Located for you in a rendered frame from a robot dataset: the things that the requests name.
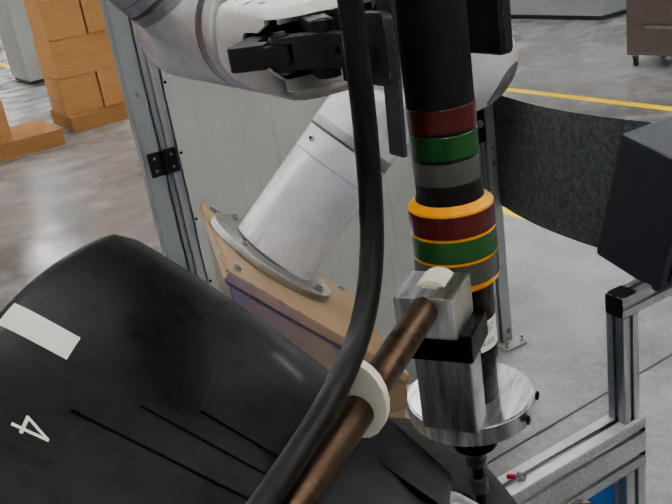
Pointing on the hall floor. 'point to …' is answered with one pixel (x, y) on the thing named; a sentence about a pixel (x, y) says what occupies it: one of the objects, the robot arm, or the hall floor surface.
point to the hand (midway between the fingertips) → (428, 33)
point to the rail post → (633, 487)
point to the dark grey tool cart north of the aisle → (649, 28)
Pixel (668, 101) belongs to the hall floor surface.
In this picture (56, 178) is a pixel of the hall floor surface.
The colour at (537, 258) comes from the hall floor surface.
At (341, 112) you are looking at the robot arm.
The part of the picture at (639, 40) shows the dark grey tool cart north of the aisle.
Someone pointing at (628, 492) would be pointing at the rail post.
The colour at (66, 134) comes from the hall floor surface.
